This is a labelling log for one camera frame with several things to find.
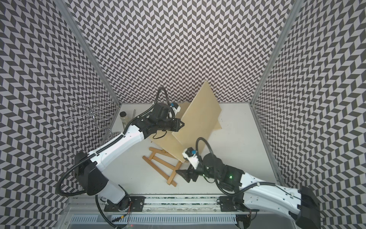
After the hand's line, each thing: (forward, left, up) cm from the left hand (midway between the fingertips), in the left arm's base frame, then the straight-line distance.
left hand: (182, 124), depth 77 cm
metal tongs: (+26, +40, -21) cm, 52 cm away
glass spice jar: (+17, +42, -14) cm, 48 cm away
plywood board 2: (-1, +7, -19) cm, 21 cm away
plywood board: (+21, -10, -22) cm, 32 cm away
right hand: (-21, 0, -6) cm, 22 cm away
